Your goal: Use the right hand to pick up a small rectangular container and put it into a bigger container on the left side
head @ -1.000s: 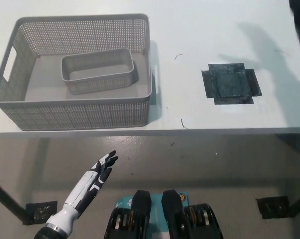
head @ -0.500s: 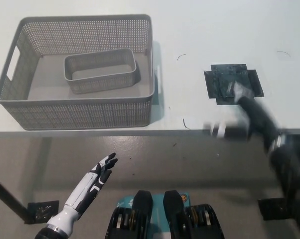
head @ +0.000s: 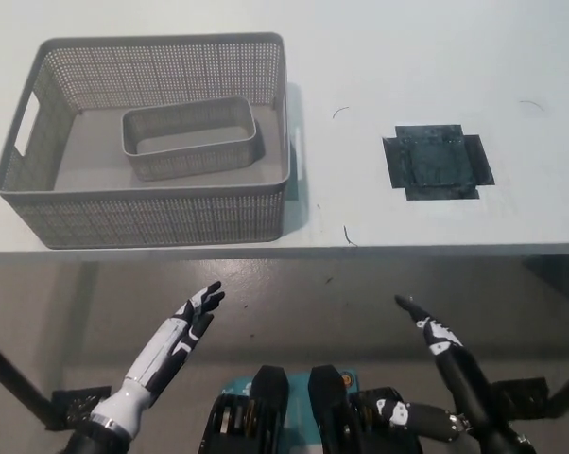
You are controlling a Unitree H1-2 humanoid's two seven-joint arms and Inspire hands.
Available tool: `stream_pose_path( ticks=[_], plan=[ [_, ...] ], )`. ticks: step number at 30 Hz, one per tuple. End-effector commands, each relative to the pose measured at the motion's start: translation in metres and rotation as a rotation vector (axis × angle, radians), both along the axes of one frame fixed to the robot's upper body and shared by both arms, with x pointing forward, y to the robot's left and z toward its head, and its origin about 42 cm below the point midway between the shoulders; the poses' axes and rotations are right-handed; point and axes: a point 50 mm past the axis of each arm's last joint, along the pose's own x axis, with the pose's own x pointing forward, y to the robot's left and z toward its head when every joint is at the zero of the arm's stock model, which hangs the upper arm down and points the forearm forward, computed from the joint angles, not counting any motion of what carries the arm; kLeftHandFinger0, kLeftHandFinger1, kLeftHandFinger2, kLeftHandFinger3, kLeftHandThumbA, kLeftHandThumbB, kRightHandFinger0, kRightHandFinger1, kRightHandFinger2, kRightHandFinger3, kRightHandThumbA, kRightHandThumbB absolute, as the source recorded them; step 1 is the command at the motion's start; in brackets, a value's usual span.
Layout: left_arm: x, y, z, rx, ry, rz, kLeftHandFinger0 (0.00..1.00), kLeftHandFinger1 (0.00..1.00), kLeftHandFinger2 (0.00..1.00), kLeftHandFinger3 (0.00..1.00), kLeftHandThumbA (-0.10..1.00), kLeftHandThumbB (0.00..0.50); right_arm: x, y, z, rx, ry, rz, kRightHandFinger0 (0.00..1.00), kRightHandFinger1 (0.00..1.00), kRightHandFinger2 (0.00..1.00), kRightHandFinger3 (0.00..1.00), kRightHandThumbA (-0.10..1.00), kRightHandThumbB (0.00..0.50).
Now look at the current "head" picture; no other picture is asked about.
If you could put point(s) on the large grey perforated basket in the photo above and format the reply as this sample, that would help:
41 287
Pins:
161 217

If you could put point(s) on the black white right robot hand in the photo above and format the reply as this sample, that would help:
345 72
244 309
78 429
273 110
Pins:
464 373

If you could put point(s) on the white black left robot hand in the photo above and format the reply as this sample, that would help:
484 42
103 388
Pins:
168 350

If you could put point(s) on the black taped foot plate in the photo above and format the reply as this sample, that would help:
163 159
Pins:
76 402
521 395

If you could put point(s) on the small grey perforated basket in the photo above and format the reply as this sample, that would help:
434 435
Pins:
190 163

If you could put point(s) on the black teal robot torso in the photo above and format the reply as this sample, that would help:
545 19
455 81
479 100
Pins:
322 425

